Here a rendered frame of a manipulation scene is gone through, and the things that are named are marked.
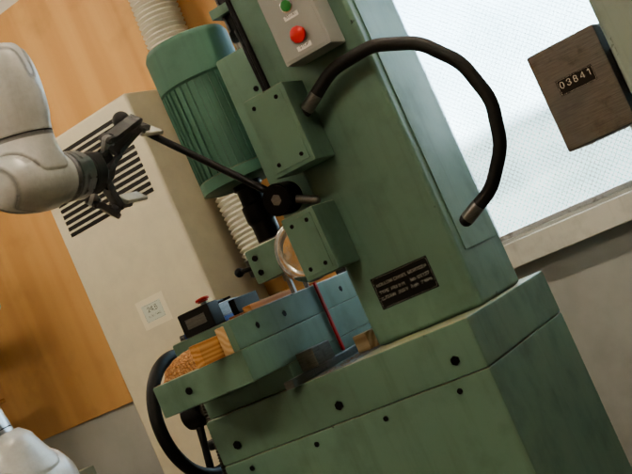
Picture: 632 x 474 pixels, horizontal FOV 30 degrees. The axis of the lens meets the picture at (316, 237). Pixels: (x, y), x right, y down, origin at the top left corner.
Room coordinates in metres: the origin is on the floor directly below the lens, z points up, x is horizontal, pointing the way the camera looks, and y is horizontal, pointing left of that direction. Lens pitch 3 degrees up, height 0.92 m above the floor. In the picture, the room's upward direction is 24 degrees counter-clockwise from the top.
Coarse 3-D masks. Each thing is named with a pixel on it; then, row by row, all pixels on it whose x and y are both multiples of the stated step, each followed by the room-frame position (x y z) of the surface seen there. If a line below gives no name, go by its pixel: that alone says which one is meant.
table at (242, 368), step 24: (336, 312) 2.35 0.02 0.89; (360, 312) 2.43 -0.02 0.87; (288, 336) 2.17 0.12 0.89; (312, 336) 2.24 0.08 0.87; (216, 360) 2.06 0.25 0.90; (240, 360) 2.04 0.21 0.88; (264, 360) 2.08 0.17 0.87; (288, 360) 2.14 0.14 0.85; (168, 384) 2.11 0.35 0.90; (192, 384) 2.09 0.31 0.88; (216, 384) 2.07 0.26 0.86; (240, 384) 2.05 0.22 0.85; (168, 408) 2.12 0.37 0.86
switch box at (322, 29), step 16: (272, 0) 2.04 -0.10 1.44; (304, 0) 2.02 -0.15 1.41; (320, 0) 2.03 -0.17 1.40; (272, 16) 2.05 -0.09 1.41; (304, 16) 2.02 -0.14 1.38; (320, 16) 2.01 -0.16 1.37; (272, 32) 2.06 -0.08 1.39; (288, 32) 2.04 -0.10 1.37; (320, 32) 2.02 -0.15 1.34; (336, 32) 2.04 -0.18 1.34; (288, 48) 2.05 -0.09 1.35; (320, 48) 2.03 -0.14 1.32; (288, 64) 2.06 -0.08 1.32; (304, 64) 2.10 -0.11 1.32
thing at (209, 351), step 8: (216, 336) 2.05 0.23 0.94; (200, 344) 2.00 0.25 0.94; (208, 344) 2.02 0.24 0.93; (216, 344) 2.04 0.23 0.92; (192, 352) 2.00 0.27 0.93; (200, 352) 1.99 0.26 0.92; (208, 352) 2.01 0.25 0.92; (216, 352) 2.03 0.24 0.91; (200, 360) 2.00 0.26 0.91; (208, 360) 2.00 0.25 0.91
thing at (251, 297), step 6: (246, 294) 2.37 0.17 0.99; (252, 294) 2.39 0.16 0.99; (234, 300) 2.33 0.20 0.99; (240, 300) 2.34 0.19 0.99; (246, 300) 2.36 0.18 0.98; (252, 300) 2.38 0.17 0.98; (258, 300) 2.39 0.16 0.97; (234, 306) 2.32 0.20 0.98; (240, 306) 2.33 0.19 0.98; (234, 312) 2.33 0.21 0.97; (240, 312) 2.33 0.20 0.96
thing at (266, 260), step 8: (272, 240) 2.30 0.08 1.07; (256, 248) 2.31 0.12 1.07; (264, 248) 2.31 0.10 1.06; (272, 248) 2.30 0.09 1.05; (248, 256) 2.33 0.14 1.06; (256, 256) 2.32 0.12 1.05; (264, 256) 2.31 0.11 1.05; (272, 256) 2.30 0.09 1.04; (256, 264) 2.32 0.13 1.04; (264, 264) 2.31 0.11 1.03; (272, 264) 2.31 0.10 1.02; (256, 272) 2.33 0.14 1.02; (264, 272) 2.32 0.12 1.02; (272, 272) 2.31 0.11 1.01; (280, 272) 2.30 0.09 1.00; (264, 280) 2.32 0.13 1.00
